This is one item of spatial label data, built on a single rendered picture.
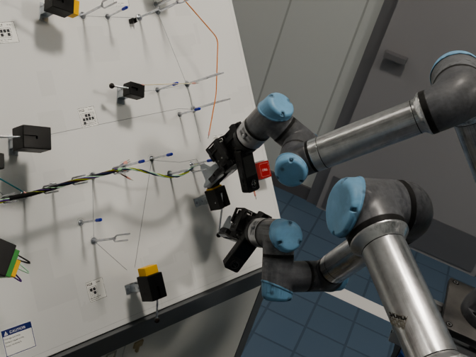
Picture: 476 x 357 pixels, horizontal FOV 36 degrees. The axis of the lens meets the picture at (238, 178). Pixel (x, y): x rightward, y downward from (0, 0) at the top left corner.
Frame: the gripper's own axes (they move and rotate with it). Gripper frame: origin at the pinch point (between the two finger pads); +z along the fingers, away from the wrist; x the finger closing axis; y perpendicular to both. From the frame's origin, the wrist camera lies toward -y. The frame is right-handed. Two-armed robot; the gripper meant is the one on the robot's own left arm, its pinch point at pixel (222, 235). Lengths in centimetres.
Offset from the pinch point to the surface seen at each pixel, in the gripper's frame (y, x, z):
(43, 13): 28, 69, -7
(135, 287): -22.2, 20.2, -8.7
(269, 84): 118, -76, 190
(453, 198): 94, -181, 130
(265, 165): 26.1, -8.6, 10.3
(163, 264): -13.9, 13.4, -2.1
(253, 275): -5.4, -17.5, 7.8
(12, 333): -42, 45, -17
